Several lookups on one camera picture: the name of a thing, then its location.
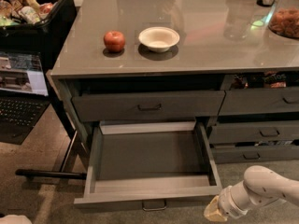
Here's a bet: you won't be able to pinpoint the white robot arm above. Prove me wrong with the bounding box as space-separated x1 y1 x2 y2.
204 165 299 222

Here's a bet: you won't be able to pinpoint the chip bags in drawer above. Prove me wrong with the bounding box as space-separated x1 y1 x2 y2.
231 72 299 89

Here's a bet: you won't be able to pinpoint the black cart leg bar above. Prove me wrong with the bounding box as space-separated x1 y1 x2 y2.
15 133 87 180

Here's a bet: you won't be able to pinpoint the white paper bowl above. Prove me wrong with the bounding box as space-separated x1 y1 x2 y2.
138 27 180 53

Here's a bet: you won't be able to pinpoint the red apple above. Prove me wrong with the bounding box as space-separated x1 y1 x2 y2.
104 31 125 52

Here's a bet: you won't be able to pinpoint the white object bottom left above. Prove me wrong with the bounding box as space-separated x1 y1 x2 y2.
0 215 32 224

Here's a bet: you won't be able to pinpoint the clear jar of snacks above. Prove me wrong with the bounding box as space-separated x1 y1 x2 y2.
268 0 299 39

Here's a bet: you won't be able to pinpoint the black laptop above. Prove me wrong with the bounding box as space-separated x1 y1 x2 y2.
0 51 50 145

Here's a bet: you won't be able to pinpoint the black bin of groceries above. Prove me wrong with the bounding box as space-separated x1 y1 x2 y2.
0 0 77 69

